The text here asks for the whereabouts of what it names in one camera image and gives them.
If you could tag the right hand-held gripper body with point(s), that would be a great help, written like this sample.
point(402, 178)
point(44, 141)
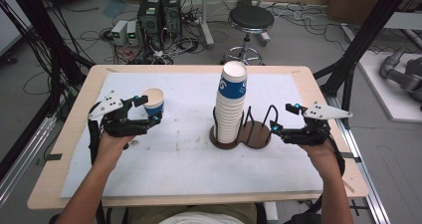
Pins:
point(308, 132)

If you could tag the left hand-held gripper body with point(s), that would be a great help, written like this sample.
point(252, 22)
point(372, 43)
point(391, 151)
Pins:
point(122, 124)

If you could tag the single blue-banded paper cup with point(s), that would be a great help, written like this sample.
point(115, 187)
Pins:
point(154, 101)

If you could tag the stack of white paper cups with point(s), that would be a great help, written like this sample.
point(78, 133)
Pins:
point(231, 108)

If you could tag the person's right hand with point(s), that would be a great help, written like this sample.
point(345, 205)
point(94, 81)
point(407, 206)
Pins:
point(318, 154)

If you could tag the person's left hand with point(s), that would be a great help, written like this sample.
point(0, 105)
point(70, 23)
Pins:
point(114, 147)

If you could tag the white table mat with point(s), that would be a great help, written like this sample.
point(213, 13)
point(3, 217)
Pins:
point(185, 164)

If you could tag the grey power supply unit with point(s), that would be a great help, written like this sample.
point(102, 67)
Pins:
point(132, 33)
point(118, 32)

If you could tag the black computer tower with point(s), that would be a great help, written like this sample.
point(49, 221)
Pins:
point(151, 25)
point(172, 15)

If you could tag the white floor platform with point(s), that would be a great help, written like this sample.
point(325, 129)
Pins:
point(381, 94)

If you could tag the light wooden table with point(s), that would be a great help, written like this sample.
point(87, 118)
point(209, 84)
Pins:
point(49, 184)

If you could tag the black round stool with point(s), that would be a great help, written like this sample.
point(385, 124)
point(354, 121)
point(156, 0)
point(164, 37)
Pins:
point(251, 18)

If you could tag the person's clothing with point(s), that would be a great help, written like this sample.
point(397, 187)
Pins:
point(195, 215)

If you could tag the grey metal stand leg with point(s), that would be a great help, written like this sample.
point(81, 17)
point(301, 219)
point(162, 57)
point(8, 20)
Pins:
point(206, 21)

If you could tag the brown cardboard box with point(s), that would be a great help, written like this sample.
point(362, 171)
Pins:
point(365, 1)

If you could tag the aluminium floor rail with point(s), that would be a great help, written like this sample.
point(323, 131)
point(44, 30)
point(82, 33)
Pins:
point(368, 180)
point(23, 157)

